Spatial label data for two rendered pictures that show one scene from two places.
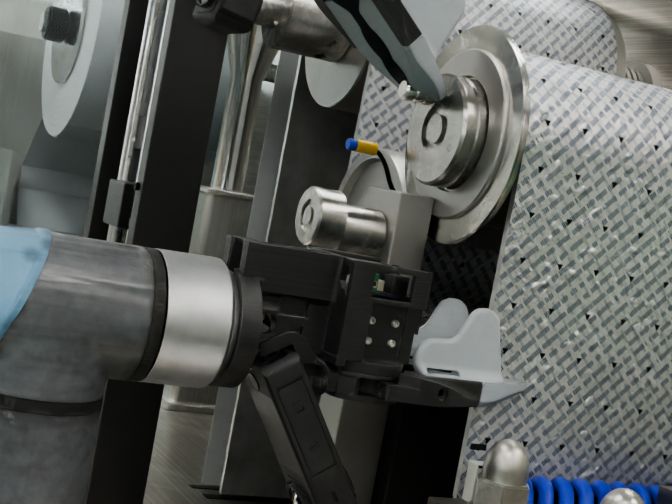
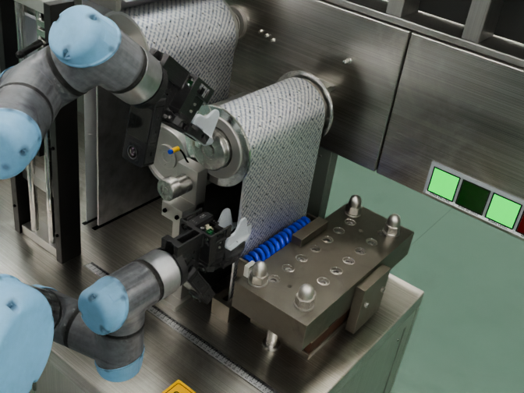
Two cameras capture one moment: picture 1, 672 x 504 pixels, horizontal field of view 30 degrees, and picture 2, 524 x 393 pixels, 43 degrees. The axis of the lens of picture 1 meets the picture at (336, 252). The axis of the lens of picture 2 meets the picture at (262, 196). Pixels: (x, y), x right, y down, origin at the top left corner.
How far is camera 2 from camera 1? 71 cm
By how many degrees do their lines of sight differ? 41
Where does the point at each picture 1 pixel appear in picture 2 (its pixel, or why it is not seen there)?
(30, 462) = (134, 347)
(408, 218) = (200, 178)
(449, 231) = (217, 181)
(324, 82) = not seen: hidden behind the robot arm
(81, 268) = (137, 292)
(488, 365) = (244, 232)
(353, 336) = (212, 256)
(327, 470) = (206, 290)
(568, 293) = (261, 192)
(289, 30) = not seen: hidden behind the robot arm
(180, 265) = (161, 268)
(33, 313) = (129, 314)
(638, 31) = not seen: outside the picture
